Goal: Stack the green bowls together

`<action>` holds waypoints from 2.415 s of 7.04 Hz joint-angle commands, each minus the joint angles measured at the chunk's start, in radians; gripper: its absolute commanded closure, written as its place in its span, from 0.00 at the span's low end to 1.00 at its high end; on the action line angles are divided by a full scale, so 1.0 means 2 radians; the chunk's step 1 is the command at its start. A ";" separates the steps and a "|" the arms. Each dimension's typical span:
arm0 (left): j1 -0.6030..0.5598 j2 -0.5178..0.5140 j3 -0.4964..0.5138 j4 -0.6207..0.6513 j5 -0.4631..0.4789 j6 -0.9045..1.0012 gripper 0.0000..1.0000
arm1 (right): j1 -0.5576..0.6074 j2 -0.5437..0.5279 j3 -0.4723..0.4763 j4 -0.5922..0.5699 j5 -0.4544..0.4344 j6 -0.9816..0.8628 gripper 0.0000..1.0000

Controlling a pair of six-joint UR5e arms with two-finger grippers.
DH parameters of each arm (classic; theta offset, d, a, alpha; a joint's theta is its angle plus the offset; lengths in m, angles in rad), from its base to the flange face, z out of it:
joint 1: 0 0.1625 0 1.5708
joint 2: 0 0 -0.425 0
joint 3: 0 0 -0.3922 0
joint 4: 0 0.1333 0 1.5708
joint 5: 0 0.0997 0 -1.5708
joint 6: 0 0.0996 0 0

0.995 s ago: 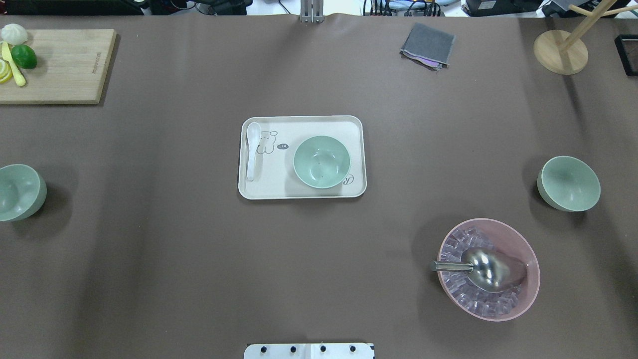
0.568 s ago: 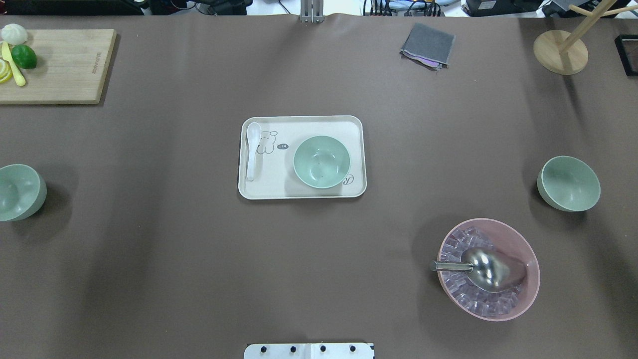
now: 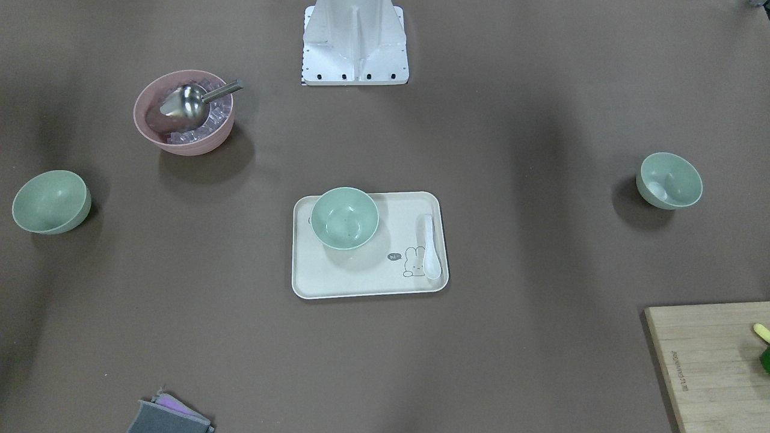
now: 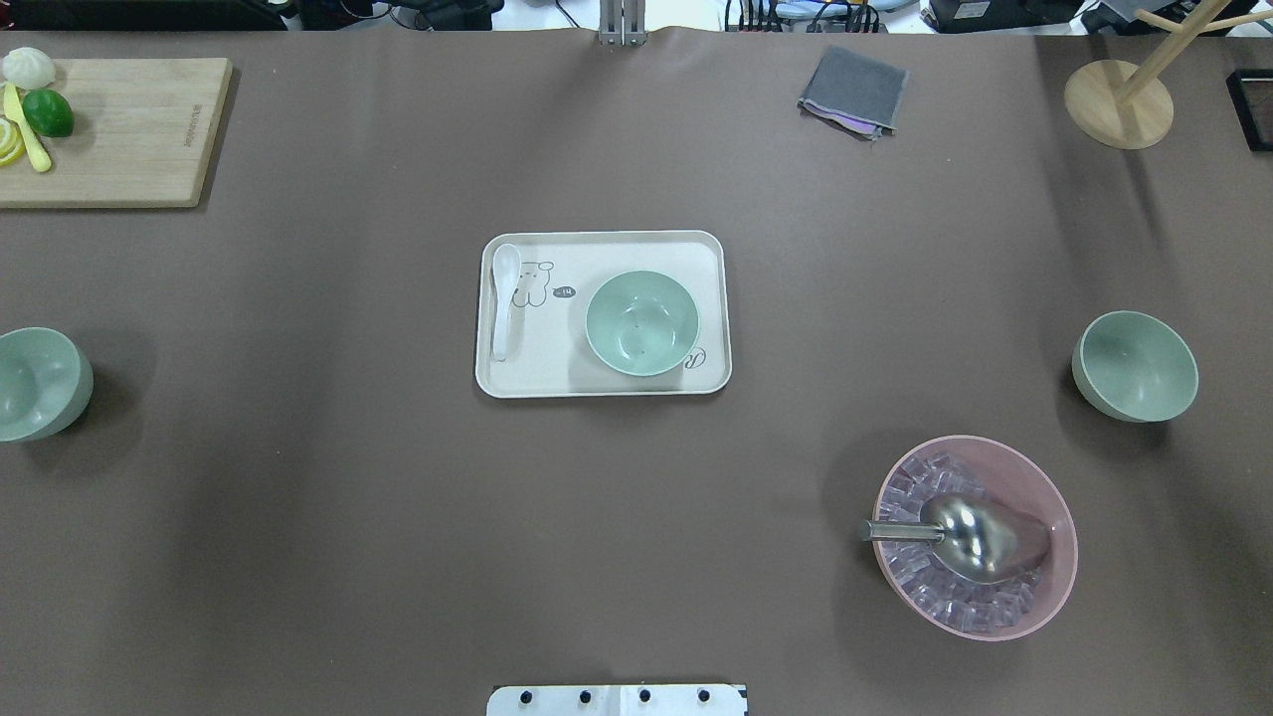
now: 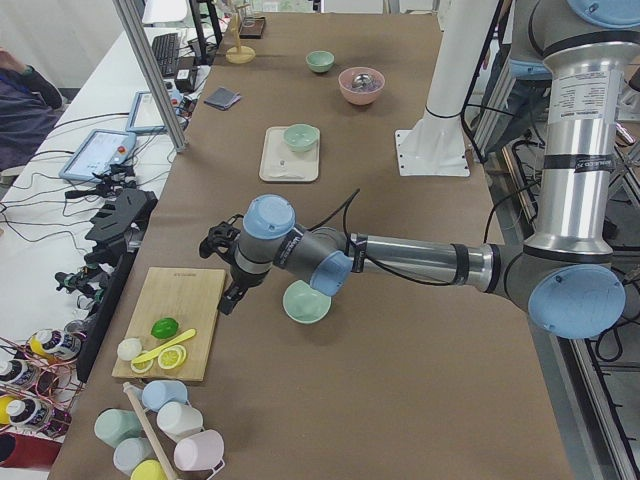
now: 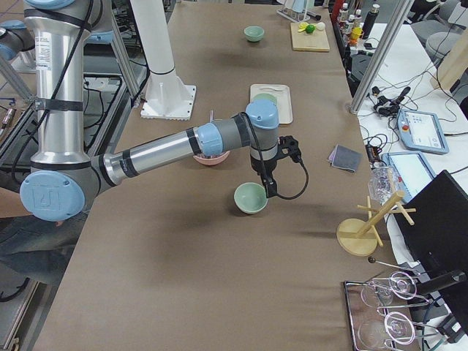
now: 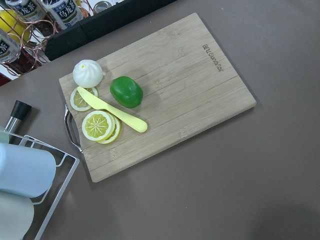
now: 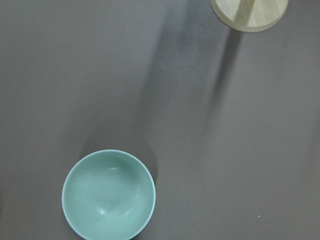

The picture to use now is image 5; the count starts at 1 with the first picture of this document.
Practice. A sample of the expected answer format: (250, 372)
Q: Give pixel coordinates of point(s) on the teach pendant tablet near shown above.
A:
(98, 152)

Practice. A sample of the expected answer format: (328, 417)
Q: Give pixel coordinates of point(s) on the wooden mug tree stand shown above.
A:
(238, 53)

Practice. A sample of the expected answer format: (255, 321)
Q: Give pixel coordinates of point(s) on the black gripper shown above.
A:
(243, 281)

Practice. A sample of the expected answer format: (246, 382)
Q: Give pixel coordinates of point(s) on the blue cup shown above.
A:
(158, 393)

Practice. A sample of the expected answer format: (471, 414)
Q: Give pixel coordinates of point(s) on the metal ice scoop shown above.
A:
(363, 82)

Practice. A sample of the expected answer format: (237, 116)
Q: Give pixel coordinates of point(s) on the pink bowl with ice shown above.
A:
(360, 98)

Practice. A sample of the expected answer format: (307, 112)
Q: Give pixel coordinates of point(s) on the lemon slice right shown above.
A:
(172, 357)

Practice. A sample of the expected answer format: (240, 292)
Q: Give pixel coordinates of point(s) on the grey folded cloth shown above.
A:
(222, 98)

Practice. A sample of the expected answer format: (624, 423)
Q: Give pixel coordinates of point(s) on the grey cup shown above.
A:
(130, 452)

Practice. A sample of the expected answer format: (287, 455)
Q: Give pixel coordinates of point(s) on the dark wooden tray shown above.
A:
(252, 28)

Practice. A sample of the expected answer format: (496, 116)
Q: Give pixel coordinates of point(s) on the teach pendant tablet far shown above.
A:
(144, 116)

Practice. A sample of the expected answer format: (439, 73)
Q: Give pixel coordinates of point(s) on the lemon slice left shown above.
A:
(141, 367)

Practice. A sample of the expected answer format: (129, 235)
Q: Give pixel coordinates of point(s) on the teach pendant tablet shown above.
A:
(98, 152)
(144, 116)

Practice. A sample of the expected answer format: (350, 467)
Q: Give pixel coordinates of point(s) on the black keyboard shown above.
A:
(165, 49)

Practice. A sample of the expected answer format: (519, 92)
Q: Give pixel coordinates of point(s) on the yellow bottle upper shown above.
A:
(62, 345)

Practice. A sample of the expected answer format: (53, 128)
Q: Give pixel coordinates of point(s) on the white cup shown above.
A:
(179, 421)

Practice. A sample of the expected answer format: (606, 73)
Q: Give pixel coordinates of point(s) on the cream rectangular tray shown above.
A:
(279, 164)

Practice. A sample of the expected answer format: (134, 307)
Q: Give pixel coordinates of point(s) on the wooden cutting board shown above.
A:
(189, 296)

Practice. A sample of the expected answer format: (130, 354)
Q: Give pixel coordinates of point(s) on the yellow bottle lower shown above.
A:
(28, 413)

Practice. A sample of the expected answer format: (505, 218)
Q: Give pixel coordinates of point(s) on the yellow bottle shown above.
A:
(28, 413)
(62, 345)

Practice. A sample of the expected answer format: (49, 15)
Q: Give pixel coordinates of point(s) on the black plastic stand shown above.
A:
(109, 232)

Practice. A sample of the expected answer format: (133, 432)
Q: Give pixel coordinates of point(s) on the green cup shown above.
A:
(113, 426)

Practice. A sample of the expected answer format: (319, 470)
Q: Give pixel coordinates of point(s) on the white garlic bun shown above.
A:
(129, 348)

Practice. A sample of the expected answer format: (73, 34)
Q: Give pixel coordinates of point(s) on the pink cup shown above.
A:
(201, 451)

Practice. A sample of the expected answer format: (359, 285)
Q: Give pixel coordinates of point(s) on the yellow plastic knife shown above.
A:
(152, 354)

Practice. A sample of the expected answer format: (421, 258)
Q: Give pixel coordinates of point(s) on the white camera pole mount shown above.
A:
(435, 145)

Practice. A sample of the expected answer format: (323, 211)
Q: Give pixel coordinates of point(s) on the lemon slice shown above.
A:
(172, 357)
(141, 367)

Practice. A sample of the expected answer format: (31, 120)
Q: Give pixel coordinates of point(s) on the seated person dark clothes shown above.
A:
(30, 107)

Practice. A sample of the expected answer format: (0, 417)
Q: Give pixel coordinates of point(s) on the green bowl on tray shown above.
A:
(301, 137)

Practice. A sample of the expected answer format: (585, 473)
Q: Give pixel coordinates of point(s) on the aluminium frame post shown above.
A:
(142, 50)

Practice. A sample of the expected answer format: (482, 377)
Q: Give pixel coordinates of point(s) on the green bowl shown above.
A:
(301, 137)
(320, 61)
(304, 304)

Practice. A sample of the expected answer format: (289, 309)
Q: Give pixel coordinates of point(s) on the green lime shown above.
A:
(164, 328)

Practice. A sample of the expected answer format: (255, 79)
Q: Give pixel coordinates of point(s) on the yellow cup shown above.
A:
(149, 470)

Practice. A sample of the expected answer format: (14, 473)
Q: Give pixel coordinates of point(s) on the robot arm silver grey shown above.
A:
(560, 276)

